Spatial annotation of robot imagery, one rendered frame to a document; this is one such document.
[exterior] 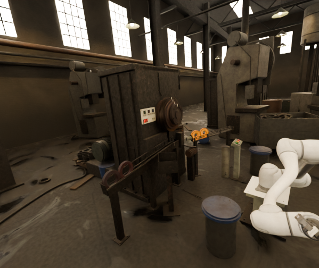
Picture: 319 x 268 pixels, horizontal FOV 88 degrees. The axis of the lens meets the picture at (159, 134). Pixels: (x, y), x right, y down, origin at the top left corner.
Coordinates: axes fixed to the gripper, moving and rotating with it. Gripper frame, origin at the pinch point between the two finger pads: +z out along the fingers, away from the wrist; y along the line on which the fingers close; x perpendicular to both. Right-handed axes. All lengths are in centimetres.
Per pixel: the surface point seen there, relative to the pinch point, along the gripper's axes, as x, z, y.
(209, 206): -44, -74, 44
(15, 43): -144, 50, 701
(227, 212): -36, -74, 31
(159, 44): 142, -267, 575
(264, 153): 32, -210, 70
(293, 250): -29, -129, -15
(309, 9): 668, -664, 428
